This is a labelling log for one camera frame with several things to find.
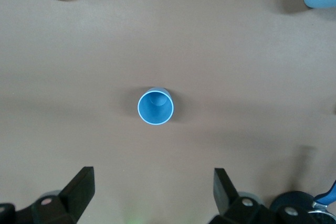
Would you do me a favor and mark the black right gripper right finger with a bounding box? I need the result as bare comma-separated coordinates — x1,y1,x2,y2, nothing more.
209,168,318,224

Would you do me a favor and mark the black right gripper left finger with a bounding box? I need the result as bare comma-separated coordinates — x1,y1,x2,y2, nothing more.
0,166,95,224

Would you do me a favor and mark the black pot with blue handle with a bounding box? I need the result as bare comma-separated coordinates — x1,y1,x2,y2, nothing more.
313,180,336,206

